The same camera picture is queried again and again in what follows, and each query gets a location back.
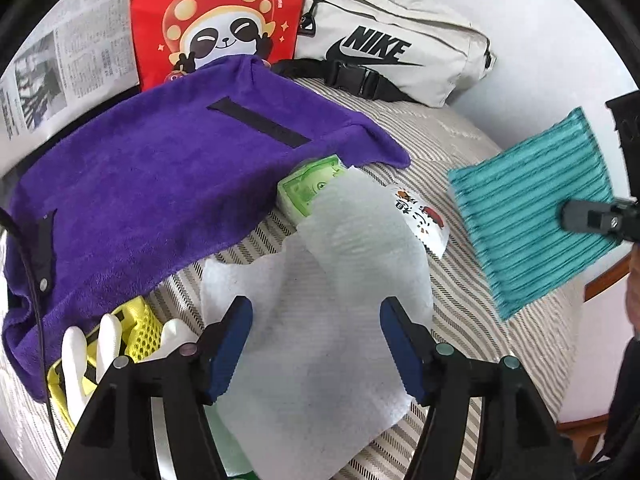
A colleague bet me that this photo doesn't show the teal ribbed cloth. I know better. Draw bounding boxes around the teal ribbed cloth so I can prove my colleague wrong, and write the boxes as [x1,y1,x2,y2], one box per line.
[448,108,618,320]

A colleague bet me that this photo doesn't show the white tissue sheet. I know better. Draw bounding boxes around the white tissue sheet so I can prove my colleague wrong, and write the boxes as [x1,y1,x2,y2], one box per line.
[201,168,433,479]

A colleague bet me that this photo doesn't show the yellow and white glove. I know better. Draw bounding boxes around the yellow and white glove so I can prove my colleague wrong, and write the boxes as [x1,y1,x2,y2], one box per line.
[47,297,198,428]

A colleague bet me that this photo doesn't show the small white printed packet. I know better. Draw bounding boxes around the small white printed packet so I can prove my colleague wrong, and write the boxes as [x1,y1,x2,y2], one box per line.
[387,184,450,259]

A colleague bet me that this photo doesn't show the green tissue pack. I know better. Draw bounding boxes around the green tissue pack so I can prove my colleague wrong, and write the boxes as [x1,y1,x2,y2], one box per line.
[277,155,346,226]

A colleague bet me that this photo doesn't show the white Nike waist bag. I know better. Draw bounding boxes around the white Nike waist bag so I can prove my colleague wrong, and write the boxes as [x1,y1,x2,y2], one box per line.
[272,0,496,107]

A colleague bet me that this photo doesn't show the folded newspaper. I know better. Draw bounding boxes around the folded newspaper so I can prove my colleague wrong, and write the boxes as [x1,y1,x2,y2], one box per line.
[1,0,139,174]

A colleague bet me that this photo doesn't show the red panda paper bag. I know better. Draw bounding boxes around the red panda paper bag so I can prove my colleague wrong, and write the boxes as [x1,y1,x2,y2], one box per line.
[130,0,304,90]

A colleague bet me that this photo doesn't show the purple towel with black straps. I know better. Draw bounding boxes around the purple towel with black straps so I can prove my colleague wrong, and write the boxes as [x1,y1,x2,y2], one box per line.
[2,55,410,402]

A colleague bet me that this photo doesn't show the black cable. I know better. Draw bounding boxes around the black cable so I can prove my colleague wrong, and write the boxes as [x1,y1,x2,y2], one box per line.
[0,206,65,456]

